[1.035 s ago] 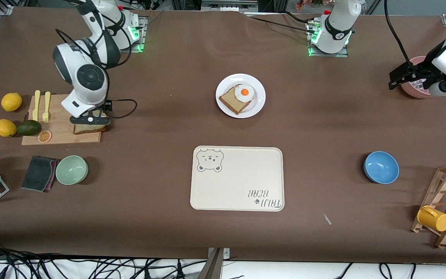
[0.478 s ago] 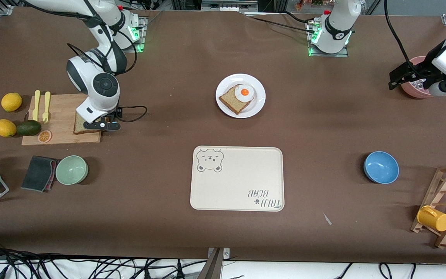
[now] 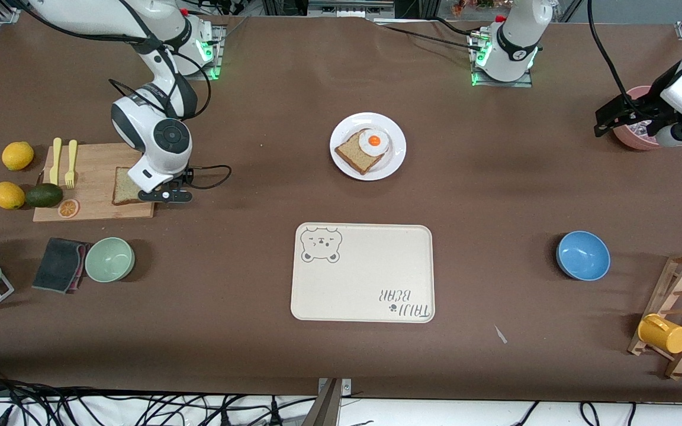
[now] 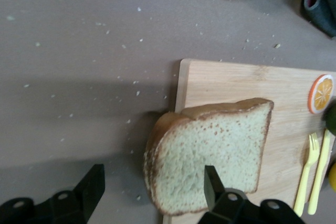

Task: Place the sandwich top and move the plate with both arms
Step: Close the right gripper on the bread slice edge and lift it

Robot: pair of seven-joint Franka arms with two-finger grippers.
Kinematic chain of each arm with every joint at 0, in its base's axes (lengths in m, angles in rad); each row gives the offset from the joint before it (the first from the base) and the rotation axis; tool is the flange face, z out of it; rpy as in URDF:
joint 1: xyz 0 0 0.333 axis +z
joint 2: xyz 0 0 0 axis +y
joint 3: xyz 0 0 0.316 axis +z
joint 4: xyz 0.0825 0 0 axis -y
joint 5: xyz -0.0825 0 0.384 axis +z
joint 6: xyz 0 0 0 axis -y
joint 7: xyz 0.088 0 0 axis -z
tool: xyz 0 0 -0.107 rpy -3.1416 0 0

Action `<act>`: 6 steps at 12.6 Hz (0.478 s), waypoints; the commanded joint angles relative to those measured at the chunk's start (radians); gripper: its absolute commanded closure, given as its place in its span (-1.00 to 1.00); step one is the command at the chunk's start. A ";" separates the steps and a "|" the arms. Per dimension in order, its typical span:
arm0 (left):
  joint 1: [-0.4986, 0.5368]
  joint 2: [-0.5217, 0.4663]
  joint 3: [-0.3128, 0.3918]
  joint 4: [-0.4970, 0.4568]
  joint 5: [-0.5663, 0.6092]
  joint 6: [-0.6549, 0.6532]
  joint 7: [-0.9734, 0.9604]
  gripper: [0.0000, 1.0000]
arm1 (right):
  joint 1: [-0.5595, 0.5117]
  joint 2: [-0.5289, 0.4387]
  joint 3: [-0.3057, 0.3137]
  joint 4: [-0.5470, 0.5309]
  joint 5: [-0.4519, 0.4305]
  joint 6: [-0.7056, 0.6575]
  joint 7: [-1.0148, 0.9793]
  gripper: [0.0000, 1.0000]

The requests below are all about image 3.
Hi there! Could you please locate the plain bread slice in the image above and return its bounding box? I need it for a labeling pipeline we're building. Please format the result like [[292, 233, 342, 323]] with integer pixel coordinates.
[[112, 167, 155, 206]]

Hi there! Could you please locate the white round plate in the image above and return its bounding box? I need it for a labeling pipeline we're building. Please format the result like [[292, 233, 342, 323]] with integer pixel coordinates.
[[330, 112, 407, 182]]

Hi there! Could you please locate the pink bowl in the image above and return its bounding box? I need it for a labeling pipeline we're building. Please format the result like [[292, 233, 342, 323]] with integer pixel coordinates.
[[612, 86, 663, 151]]

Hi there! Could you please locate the bamboo cutting board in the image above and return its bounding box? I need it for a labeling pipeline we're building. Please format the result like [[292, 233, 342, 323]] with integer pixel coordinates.
[[33, 142, 159, 223]]

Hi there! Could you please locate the yellow plastic fork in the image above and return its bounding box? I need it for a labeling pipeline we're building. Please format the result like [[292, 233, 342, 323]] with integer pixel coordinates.
[[65, 140, 79, 190]]

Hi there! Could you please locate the pale green bowl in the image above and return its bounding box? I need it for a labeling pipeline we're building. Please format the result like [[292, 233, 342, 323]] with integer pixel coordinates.
[[84, 237, 136, 283]]

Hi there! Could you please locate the yellow plastic knife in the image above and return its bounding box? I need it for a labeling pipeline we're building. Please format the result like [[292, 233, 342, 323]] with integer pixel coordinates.
[[49, 137, 63, 186]]

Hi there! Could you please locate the dark green avocado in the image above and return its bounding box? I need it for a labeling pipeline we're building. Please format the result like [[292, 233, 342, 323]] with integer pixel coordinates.
[[24, 183, 64, 209]]

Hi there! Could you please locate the dark grey folded cloth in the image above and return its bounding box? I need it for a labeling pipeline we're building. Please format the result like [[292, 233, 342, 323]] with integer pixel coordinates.
[[32, 237, 94, 295]]

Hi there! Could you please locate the yellow lemon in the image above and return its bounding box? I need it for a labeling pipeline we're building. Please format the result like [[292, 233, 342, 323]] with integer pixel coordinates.
[[1, 141, 35, 172], [0, 181, 26, 211]]

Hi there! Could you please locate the blue bowl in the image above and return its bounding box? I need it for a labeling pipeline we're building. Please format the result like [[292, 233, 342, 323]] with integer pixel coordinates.
[[556, 231, 612, 282]]

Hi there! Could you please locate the bread slice under egg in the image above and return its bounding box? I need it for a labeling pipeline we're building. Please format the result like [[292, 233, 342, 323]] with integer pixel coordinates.
[[334, 128, 390, 176]]

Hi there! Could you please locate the yellow mug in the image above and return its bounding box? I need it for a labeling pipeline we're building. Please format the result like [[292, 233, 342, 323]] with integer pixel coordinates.
[[637, 314, 682, 355]]

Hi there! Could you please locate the fried egg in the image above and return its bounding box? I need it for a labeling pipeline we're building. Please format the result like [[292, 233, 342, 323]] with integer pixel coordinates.
[[358, 128, 391, 157]]

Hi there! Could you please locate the cream tray with bear print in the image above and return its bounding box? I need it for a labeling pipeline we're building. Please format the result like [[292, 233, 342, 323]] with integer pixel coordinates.
[[290, 222, 436, 324]]

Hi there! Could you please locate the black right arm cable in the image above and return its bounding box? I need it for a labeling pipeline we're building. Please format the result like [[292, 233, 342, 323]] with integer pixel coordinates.
[[108, 24, 233, 191]]

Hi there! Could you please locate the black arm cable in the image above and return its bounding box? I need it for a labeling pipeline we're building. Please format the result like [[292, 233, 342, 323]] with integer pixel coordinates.
[[586, 0, 639, 114], [108, 24, 233, 191]]

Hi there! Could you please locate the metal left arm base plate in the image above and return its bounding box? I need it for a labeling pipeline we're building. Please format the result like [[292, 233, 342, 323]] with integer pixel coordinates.
[[467, 31, 535, 89]]

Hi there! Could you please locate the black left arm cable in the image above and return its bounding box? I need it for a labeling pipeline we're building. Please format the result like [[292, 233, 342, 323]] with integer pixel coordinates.
[[586, 0, 639, 114]]

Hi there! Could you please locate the black base cable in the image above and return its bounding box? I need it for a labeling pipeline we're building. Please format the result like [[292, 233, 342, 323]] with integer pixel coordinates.
[[375, 17, 479, 53]]

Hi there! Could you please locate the tangled black cable bundle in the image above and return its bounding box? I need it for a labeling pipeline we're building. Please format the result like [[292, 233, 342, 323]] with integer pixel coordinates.
[[0, 366, 318, 426]]

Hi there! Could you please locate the metal table edge bracket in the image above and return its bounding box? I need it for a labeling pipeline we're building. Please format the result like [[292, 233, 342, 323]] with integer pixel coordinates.
[[316, 377, 354, 426]]

